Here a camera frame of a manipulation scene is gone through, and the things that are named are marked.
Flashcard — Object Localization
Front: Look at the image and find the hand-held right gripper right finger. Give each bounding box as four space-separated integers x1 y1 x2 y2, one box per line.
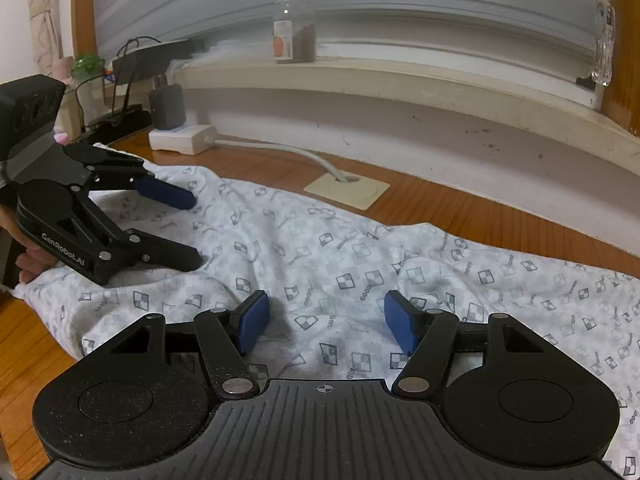
384 290 544 402

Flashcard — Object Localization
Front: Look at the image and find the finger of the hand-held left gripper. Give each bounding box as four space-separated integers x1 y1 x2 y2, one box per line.
106 228 206 287
62 142 197 212

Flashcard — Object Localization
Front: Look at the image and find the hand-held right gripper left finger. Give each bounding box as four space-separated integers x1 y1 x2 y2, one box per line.
110 290 271 402

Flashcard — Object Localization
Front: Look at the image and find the white patterned pajama garment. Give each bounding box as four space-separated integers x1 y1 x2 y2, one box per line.
14 164 640 480

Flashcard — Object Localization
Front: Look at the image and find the person's left hand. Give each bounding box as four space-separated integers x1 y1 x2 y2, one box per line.
0 207 56 283

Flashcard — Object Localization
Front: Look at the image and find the white power strip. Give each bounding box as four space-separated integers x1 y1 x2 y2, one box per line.
148 122 218 155

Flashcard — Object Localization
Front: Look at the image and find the flat black device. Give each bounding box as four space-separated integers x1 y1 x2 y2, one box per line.
80 104 152 147

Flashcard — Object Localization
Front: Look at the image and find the beige container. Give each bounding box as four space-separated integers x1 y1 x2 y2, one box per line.
52 92 83 143

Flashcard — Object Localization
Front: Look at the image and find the black box device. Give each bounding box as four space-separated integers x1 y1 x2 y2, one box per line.
111 39 195 84

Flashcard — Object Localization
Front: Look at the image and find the green plastic object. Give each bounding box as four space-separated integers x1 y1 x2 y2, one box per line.
71 52 107 81

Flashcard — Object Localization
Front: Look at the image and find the glass jar with orange label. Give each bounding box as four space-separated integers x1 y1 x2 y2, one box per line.
272 0 317 64

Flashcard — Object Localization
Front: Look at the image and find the beige patterned curtain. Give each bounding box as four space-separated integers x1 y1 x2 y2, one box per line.
26 0 65 78

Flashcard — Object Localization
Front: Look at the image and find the gray window blind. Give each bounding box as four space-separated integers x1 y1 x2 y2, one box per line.
92 0 608 91

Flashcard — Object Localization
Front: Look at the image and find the beige cable outlet plate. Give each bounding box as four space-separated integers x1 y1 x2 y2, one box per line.
304 172 391 210

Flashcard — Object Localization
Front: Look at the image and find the white power cable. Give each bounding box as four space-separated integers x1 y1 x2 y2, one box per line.
212 135 358 183

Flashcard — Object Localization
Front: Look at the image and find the clear blind cord handle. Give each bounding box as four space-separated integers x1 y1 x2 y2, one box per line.
591 0 616 86

